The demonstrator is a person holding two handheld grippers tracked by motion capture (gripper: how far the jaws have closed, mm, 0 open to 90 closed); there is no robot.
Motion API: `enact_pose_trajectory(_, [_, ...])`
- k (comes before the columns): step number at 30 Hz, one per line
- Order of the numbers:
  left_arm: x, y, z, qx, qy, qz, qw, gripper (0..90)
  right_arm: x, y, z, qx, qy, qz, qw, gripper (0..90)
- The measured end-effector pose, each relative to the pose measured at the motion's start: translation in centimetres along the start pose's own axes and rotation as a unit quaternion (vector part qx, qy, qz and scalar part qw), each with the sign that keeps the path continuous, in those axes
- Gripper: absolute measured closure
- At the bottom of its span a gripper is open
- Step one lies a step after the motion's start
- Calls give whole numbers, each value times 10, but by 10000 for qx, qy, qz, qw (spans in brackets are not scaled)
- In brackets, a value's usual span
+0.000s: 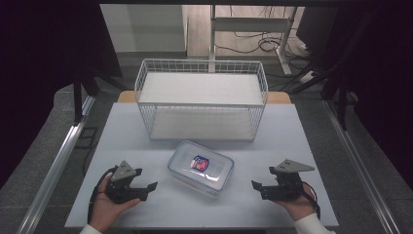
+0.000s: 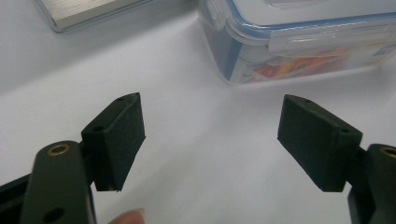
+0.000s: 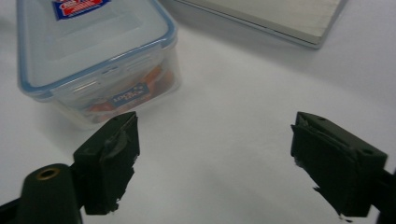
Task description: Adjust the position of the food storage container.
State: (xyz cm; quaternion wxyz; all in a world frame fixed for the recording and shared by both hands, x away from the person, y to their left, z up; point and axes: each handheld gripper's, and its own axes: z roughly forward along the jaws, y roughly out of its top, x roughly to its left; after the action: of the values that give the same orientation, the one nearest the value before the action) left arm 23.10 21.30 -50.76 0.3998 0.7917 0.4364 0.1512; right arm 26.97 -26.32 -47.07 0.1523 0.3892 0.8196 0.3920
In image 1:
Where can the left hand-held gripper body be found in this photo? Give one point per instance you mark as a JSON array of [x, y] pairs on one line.
[[120, 190]]

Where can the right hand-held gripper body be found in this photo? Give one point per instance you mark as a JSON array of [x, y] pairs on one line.
[[285, 188]]

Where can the person's right hand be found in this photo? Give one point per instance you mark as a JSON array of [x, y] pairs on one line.
[[300, 206]]

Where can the person's left hand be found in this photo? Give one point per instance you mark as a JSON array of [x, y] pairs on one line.
[[105, 208]]

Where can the clear plastic lidded container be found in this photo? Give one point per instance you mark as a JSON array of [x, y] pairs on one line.
[[201, 169]]

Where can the wooden table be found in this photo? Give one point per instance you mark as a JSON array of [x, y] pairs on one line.
[[125, 97]]

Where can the white power strip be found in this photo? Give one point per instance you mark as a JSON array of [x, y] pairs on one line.
[[307, 77]]

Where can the black tripod stand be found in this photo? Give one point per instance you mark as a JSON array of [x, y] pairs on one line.
[[324, 73]]

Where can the dark curtain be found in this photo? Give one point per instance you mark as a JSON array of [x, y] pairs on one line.
[[380, 81], [48, 65]]

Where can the aluminium frame rail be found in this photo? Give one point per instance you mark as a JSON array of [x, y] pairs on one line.
[[360, 169], [55, 169]]

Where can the white metal desk frame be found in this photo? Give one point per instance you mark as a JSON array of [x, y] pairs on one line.
[[250, 24]]

